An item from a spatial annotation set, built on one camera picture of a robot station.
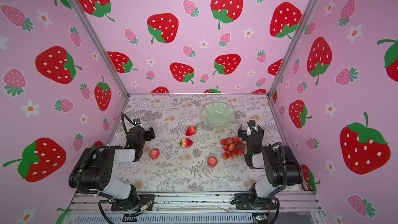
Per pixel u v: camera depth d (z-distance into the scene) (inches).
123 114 44.1
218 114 42.4
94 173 17.6
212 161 32.9
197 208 28.8
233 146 34.4
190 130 38.4
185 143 35.7
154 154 33.8
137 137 29.2
